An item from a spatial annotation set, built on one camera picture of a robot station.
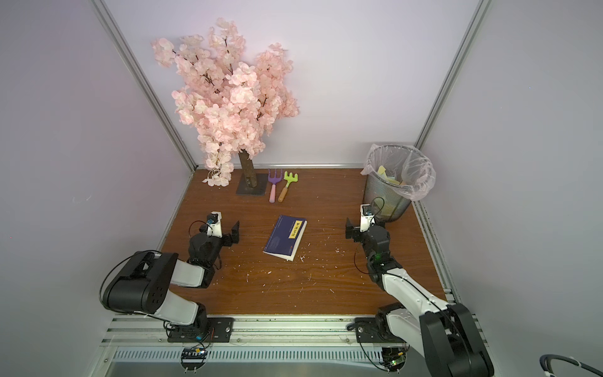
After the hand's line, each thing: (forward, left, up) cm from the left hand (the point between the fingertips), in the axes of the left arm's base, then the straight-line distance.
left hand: (226, 219), depth 91 cm
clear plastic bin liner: (+18, -73, +11) cm, 76 cm away
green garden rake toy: (+29, -23, -7) cm, 37 cm away
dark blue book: (-4, -23, -7) cm, 24 cm away
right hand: (0, -54, +7) cm, 55 cm away
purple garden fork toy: (+23, -15, -7) cm, 28 cm away
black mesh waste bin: (+5, -64, +7) cm, 65 cm away
